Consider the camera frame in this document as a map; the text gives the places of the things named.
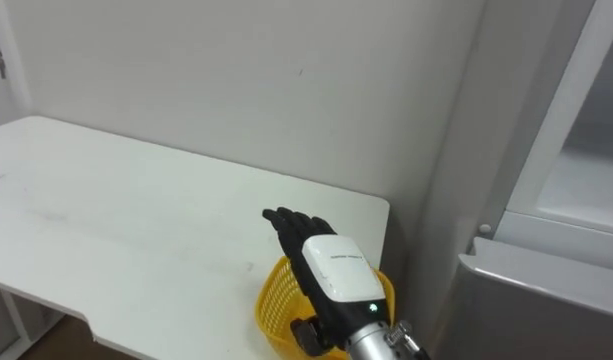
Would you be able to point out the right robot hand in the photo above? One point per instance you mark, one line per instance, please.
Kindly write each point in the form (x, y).
(336, 280)

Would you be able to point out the grey fridge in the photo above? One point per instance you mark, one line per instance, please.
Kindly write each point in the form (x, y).
(561, 150)

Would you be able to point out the open fridge door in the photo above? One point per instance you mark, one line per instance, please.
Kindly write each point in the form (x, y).
(526, 315)

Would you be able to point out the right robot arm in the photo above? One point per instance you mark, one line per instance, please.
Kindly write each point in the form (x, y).
(373, 342)

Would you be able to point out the white desk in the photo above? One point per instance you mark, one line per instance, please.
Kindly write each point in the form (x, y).
(136, 225)

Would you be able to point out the yellow plastic basket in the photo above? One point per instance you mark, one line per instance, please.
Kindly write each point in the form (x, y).
(278, 310)

